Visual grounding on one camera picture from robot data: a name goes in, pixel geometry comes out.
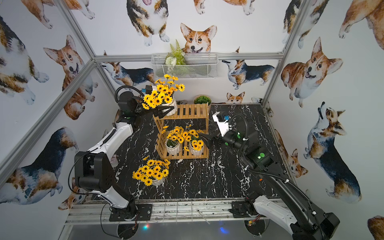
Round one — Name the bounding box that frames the sunflower pot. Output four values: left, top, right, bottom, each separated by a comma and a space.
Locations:
143, 74, 186, 116
161, 126, 184, 156
182, 129, 205, 157
132, 156, 171, 187

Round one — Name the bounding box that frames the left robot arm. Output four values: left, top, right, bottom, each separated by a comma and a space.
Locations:
72, 86, 175, 218

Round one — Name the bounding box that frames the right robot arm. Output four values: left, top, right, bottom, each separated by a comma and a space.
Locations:
201, 131, 340, 240

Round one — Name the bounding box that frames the wooden two-tier shelf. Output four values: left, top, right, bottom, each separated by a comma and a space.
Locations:
154, 104, 209, 160

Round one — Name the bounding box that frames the pink pot green plant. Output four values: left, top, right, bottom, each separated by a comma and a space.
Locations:
194, 95, 212, 105

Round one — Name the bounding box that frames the green fern white flower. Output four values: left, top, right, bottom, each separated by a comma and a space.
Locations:
165, 40, 187, 67

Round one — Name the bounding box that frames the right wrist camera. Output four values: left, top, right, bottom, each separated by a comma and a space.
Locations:
213, 111, 230, 137

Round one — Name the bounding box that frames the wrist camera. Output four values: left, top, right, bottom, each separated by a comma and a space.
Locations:
142, 85, 154, 95
213, 111, 230, 137

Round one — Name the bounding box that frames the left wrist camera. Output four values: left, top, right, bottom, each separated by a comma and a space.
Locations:
142, 85, 154, 95

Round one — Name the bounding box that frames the white wire wall basket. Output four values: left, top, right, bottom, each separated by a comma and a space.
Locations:
151, 53, 219, 79

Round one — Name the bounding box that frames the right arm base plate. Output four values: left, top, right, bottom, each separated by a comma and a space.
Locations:
229, 201, 259, 218

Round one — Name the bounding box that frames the aluminium front rail frame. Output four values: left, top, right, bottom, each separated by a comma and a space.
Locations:
64, 197, 316, 226

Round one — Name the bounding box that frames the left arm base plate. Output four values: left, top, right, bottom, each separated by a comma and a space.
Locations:
109, 204, 153, 222

